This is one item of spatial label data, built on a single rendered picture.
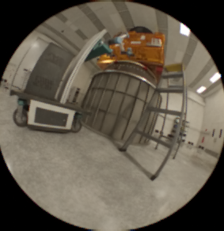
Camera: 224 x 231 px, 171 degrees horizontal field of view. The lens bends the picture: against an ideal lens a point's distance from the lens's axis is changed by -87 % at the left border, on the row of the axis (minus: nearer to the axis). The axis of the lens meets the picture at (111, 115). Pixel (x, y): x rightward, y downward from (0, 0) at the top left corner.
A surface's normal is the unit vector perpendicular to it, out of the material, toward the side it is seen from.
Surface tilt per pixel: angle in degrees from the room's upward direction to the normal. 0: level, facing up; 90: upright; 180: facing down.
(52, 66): 90
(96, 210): 0
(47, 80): 90
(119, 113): 90
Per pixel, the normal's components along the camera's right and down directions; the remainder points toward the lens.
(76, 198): 0.33, -0.95
